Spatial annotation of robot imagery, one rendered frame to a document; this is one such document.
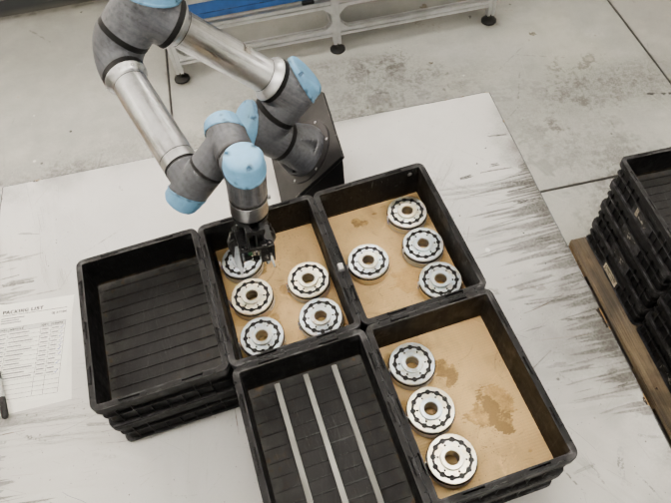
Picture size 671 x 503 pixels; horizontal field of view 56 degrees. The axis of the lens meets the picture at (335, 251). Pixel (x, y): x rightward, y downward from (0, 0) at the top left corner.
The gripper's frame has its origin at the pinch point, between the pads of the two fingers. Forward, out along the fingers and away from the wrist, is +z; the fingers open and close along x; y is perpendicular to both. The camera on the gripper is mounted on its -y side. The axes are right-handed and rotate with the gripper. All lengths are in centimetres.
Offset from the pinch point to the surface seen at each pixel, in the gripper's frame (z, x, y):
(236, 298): 14.9, -5.3, -0.4
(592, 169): 83, 162, -65
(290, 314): 16.5, 6.2, 6.5
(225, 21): 67, 25, -187
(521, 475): 5, 38, 59
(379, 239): 13.6, 33.9, -7.1
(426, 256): 9.9, 41.9, 3.8
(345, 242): 14.5, 25.4, -9.2
